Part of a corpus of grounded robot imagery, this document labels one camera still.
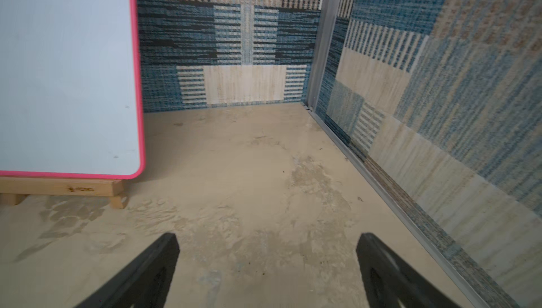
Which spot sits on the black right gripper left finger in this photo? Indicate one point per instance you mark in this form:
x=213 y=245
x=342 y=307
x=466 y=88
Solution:
x=144 y=282

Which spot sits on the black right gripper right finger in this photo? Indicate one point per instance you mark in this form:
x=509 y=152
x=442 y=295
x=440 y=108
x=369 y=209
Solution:
x=391 y=282

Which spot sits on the wooden whiteboard easel stand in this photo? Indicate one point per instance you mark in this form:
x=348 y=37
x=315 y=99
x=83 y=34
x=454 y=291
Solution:
x=14 y=190

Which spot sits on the pink framed whiteboard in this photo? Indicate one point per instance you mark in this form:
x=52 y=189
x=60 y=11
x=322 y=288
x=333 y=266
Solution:
x=71 y=94

